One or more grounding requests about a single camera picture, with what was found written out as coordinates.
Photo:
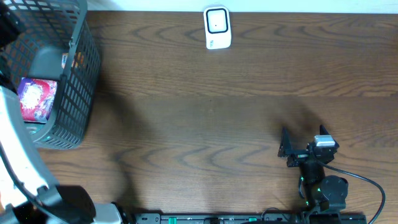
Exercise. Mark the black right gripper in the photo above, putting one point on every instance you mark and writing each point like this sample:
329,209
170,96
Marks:
298,156

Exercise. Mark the red purple snack package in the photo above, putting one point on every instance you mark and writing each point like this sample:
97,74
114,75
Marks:
36,98

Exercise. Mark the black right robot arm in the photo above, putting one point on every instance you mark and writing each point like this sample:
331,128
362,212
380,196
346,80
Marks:
324,193

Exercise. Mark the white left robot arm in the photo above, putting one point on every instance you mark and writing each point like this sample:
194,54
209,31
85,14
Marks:
29,191

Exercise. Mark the orange tissue pack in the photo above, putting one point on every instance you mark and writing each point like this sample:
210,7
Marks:
78,61

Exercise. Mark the dark grey plastic basket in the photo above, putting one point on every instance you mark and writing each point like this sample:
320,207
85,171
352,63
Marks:
34,35

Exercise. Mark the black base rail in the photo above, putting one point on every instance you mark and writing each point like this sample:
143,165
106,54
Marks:
272,217

